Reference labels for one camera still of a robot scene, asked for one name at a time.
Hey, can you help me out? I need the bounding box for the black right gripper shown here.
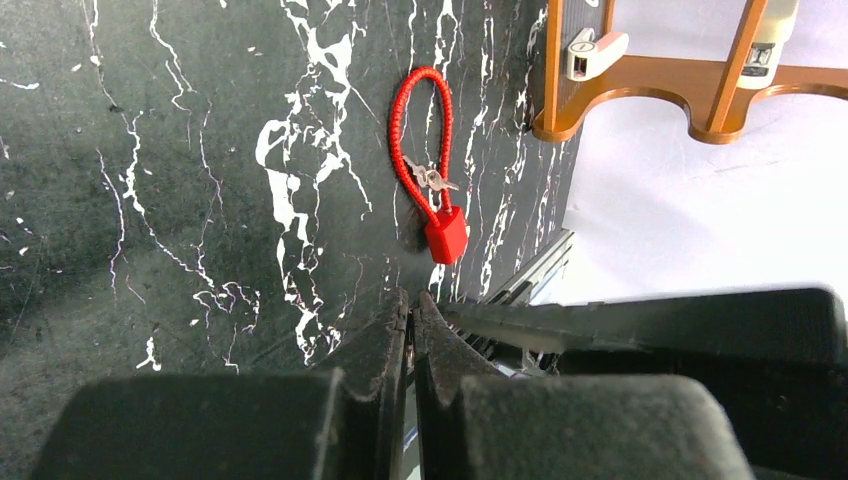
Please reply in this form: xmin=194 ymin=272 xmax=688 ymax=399
xmin=440 ymin=287 xmax=847 ymax=479

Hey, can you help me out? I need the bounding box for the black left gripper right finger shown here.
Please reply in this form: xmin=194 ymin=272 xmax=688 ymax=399
xmin=411 ymin=292 xmax=754 ymax=479

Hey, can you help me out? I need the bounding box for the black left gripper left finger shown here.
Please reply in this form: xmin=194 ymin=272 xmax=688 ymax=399
xmin=31 ymin=288 xmax=410 ymax=479

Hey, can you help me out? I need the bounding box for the orange wooden shelf rack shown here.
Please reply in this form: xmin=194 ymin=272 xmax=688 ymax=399
xmin=532 ymin=1 xmax=847 ymax=145

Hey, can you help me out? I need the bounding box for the small pink white eraser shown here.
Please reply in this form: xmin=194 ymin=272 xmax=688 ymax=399
xmin=565 ymin=28 xmax=630 ymax=82

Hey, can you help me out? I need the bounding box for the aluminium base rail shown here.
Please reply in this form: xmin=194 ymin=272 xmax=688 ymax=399
xmin=483 ymin=229 xmax=575 ymax=305

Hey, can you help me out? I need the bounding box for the red cable padlock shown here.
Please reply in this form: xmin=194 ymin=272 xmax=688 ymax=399
xmin=388 ymin=67 xmax=469 ymax=265

